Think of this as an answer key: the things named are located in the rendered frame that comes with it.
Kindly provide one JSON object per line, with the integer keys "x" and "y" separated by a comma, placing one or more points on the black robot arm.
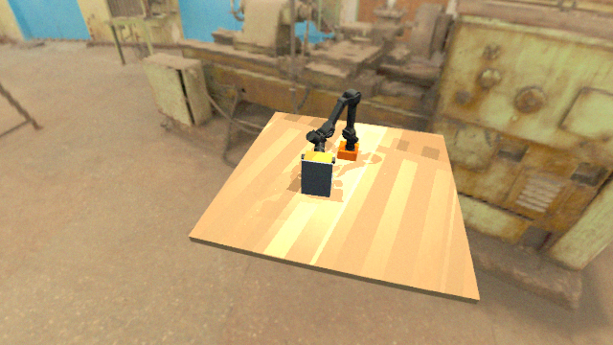
{"x": 320, "y": 135}

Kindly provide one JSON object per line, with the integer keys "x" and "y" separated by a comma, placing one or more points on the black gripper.
{"x": 320, "y": 149}

